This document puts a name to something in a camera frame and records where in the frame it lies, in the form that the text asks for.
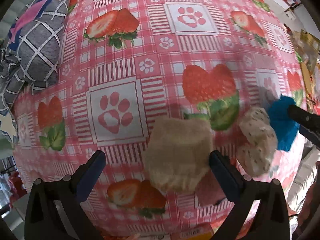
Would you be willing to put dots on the beige sock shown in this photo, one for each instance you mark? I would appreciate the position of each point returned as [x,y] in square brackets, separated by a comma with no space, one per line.
[177,154]

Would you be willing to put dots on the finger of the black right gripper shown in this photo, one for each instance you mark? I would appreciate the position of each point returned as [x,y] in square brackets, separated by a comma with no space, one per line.
[307,120]
[311,136]

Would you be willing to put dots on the blue scrunchie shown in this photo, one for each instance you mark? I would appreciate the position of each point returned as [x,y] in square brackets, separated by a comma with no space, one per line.
[285,128]

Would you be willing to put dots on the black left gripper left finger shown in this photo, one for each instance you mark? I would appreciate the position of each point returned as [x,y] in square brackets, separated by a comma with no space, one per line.
[54,210]

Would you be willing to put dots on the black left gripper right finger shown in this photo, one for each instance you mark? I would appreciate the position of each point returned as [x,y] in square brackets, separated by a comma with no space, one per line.
[271,220]

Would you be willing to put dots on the pink black rolled sock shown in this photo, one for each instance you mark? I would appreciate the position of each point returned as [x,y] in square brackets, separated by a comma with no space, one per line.
[209,191]

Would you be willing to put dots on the red cardboard box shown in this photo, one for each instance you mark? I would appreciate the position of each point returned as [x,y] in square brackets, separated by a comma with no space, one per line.
[200,232]

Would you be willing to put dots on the pink strawberry checked tablecloth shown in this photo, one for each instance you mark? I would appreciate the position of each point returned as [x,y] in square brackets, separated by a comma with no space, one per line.
[126,63]

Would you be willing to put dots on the grey checked blanket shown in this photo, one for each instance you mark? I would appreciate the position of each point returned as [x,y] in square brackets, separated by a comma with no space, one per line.
[30,56]

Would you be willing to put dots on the white dotted scrunchie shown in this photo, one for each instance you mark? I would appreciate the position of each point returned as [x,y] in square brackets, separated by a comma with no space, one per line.
[257,153]

